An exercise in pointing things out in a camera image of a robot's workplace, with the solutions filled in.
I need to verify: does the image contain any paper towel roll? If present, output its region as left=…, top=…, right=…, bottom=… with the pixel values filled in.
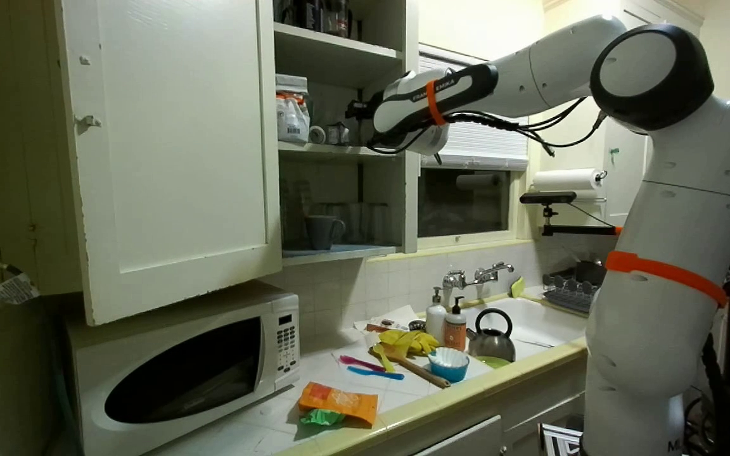
left=533, top=170, right=603, bottom=196

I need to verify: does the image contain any white jar on shelf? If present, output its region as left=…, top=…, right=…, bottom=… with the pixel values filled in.
left=277, top=73, right=313, bottom=146

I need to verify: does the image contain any chrome sink faucet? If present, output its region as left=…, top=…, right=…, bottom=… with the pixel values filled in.
left=442, top=261, right=511, bottom=306

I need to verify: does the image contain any white soap bottle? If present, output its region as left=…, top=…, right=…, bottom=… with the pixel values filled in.
left=425, top=286, right=447, bottom=346

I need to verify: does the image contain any open white wall cabinet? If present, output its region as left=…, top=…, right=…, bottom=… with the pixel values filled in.
left=274, top=0, right=419, bottom=263

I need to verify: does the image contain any white mug on shelf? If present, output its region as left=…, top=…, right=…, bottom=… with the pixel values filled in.
left=309, top=124, right=329, bottom=146

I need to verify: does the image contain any white microwave oven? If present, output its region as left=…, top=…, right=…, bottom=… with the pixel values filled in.
left=63, top=282, right=299, bottom=456

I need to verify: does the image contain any black camera on stand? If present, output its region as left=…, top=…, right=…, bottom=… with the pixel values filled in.
left=520, top=194, right=579, bottom=237

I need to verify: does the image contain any green small packet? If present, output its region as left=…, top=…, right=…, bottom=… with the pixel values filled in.
left=299, top=412, right=344, bottom=428

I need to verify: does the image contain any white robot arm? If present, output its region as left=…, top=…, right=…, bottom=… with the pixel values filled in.
left=364, top=15, right=730, bottom=456

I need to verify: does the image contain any white cabinet door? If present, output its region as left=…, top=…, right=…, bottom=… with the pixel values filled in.
left=59, top=0, right=282, bottom=324

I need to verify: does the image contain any grey mug lower shelf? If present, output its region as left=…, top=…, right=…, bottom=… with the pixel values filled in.
left=307, top=215, right=348, bottom=251

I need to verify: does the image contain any dish rack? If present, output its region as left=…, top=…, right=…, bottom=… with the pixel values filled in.
left=544, top=261, right=607, bottom=314

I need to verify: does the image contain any orange soap bottle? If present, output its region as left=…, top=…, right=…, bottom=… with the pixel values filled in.
left=443, top=301, right=467, bottom=351

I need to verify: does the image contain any orange snack packet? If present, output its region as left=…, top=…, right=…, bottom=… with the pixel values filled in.
left=297, top=384, right=378, bottom=425

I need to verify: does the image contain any blue bowl with filters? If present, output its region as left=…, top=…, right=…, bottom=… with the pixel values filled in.
left=428, top=348, right=470, bottom=384

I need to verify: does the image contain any blue plastic spoon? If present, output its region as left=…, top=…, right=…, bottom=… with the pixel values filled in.
left=348, top=365, right=402, bottom=380

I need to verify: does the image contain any pink plastic spoon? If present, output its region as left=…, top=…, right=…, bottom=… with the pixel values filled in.
left=338, top=356, right=386, bottom=372

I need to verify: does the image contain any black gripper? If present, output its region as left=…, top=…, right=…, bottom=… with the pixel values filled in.
left=344, top=95, right=382, bottom=137

